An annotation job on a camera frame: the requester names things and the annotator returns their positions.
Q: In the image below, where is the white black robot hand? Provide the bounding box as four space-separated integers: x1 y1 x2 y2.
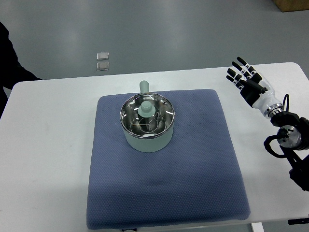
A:
226 57 284 118

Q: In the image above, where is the glass lid with green knob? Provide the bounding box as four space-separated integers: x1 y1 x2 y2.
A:
120 93 175 139

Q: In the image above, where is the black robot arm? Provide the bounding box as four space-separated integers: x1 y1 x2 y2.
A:
264 111 309 191

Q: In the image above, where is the green steel pot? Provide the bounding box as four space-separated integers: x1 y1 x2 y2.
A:
123 80 173 153

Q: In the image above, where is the brown cardboard box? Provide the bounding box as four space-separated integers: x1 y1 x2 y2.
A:
273 0 309 12

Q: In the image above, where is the blue quilted mat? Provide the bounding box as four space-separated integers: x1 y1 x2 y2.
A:
86 89 250 230

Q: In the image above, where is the upper metal floor plate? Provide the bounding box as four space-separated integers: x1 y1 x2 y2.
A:
96 52 109 60

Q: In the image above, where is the dark clothed person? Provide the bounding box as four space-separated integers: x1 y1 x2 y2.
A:
0 23 41 116

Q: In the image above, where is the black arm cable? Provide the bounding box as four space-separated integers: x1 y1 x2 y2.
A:
282 94 291 112

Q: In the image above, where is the wire steaming rack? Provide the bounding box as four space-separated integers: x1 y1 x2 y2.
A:
128 113 166 136

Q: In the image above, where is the black table bracket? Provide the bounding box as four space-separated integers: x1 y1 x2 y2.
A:
288 217 309 225

